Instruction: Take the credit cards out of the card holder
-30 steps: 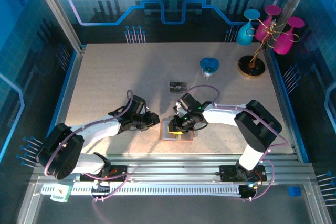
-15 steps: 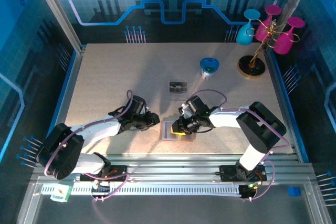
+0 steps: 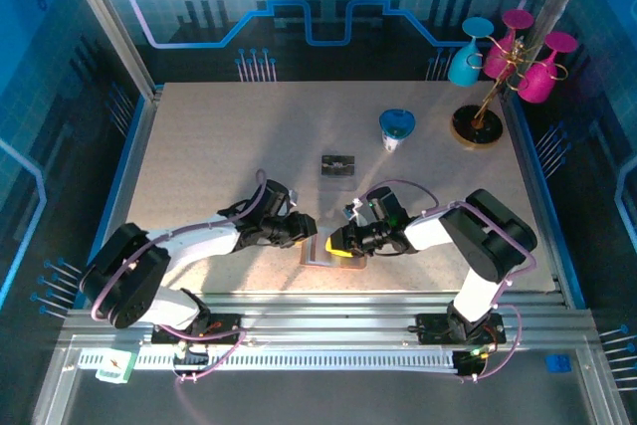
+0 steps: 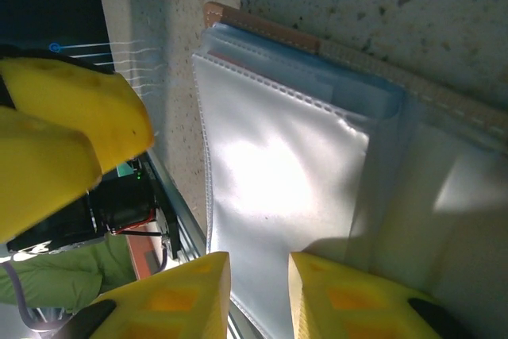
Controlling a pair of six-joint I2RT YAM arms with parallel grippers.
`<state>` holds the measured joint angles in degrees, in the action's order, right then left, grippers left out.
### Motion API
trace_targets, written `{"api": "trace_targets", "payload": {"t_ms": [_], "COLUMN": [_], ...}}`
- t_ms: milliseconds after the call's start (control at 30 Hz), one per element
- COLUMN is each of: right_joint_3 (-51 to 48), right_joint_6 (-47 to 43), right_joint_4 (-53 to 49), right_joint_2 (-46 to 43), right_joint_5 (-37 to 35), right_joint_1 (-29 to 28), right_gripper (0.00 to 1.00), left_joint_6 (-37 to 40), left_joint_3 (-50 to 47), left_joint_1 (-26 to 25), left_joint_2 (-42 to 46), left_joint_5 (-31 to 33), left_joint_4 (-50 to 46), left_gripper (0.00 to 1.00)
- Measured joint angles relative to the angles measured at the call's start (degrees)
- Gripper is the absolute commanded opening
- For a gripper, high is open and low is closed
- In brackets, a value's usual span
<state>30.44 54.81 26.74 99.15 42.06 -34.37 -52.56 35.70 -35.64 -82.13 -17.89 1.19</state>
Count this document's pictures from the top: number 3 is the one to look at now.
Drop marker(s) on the blue table edge strip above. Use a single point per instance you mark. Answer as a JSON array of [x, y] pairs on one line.
[[123, 171], [530, 146]]

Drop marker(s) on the small blue block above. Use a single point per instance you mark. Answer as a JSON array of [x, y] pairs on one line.
[[558, 363]]

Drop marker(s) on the white cup with blue lid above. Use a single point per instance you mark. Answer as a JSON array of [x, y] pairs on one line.
[[396, 129]]

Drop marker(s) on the tan leather card holder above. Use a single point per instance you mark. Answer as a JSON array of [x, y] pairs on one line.
[[313, 253]]

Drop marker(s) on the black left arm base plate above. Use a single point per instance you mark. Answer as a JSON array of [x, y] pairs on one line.
[[226, 328]]

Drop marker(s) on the magenta wine glass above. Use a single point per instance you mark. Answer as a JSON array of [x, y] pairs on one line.
[[537, 81], [500, 59]]

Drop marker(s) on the gold glass holder stand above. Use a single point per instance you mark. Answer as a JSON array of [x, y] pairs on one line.
[[468, 132]]

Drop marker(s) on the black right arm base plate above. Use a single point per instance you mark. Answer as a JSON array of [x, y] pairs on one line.
[[433, 329]]

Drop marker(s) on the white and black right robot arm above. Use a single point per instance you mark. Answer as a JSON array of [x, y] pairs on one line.
[[428, 231]]

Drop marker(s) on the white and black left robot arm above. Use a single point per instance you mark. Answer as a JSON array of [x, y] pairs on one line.
[[199, 246]]

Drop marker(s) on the cyan wine glass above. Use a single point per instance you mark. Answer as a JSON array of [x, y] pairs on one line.
[[463, 66]]

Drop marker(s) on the green and white tag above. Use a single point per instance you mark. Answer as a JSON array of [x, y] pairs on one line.
[[115, 366]]

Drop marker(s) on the aluminium rail beam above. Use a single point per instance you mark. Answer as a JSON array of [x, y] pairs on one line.
[[323, 315]]

